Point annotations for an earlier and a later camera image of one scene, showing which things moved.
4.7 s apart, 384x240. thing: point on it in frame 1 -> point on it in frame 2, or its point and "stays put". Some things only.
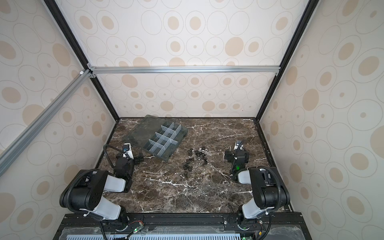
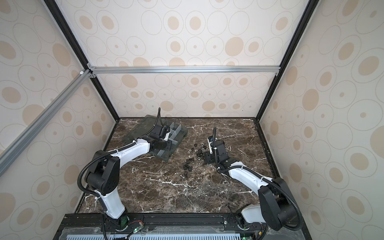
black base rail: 285,226 stays put
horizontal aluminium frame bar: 92,70 stays put
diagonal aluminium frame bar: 8,154 stays put
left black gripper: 137,161 -> 169,145
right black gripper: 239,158 -> 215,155
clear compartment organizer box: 158,138 stays put
